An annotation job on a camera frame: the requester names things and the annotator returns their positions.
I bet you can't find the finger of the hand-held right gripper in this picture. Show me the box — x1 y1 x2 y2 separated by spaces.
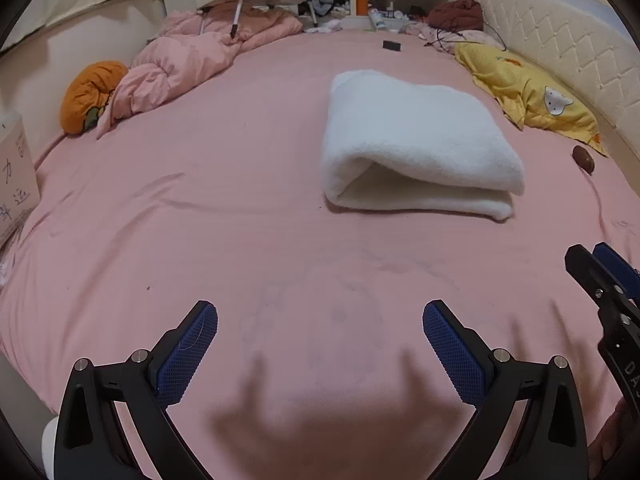
592 241 640 306
565 244 623 326

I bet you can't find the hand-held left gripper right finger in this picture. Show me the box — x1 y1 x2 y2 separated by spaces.
422 300 590 480

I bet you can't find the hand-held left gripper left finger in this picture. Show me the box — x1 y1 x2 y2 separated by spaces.
52 300 219 480

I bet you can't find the white fleece sweater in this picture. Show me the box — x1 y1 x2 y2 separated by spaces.
320 69 526 221

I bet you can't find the person's right hand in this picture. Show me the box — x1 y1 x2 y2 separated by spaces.
587 395 640 478

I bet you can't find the small brown oval object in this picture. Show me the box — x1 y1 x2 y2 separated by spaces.
572 145 596 176

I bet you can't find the white round object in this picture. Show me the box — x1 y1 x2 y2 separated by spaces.
42 415 63 480

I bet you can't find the yellow printed pillow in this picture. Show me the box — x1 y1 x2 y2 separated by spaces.
454 42 610 157

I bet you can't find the cream tufted headboard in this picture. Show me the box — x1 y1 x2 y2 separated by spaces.
447 0 640 156

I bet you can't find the white cardboard sign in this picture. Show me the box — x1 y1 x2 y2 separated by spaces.
0 112 41 248

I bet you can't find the pale pink printed cloth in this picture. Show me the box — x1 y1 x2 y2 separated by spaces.
405 22 501 53

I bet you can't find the orange pumpkin plush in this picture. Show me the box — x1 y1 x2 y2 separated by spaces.
60 61 130 135

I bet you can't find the dark red garment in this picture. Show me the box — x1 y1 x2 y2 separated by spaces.
427 0 485 31

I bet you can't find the pink duvet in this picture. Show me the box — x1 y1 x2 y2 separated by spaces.
95 7 304 140

